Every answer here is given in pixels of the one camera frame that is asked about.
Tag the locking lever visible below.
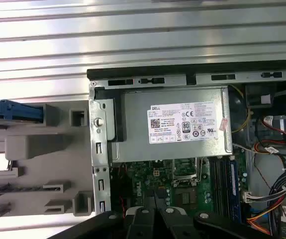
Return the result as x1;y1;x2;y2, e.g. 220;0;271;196
199;158;208;181

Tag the gold chipset heatsink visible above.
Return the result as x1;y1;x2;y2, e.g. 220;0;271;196
179;189;197;208

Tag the black wire bundle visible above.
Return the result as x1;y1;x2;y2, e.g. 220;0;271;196
267;171;286;225

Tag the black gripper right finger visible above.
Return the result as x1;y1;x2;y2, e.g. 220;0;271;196
156;195;274;239

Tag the black open PC case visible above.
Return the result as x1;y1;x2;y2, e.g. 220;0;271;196
86;59;286;239

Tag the grey parts rack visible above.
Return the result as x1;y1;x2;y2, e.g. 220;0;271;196
0;99;94;218

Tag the orange wire bundle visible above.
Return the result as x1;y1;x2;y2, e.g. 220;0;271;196
246;215;273;236

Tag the CPU socket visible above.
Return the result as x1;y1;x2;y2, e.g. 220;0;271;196
172;158;209;187

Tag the yellow wire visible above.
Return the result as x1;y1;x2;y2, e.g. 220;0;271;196
228;84;254;134

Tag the grey power supply unit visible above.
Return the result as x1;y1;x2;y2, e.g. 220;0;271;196
107;86;233;163

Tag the black RAM slot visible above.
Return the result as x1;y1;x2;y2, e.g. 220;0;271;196
222;159;229;224
209;159;217;222
216;159;223;222

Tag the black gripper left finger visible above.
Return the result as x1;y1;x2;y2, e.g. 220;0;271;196
47;190;160;239

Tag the dark loose RAM stick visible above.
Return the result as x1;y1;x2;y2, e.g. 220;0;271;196
0;183;44;192

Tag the blue installed RAM stick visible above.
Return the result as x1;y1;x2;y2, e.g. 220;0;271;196
228;159;241;226

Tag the hard disk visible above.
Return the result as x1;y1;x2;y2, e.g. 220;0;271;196
0;98;46;125

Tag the green motherboard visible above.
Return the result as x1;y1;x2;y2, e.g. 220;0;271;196
110;158;249;225

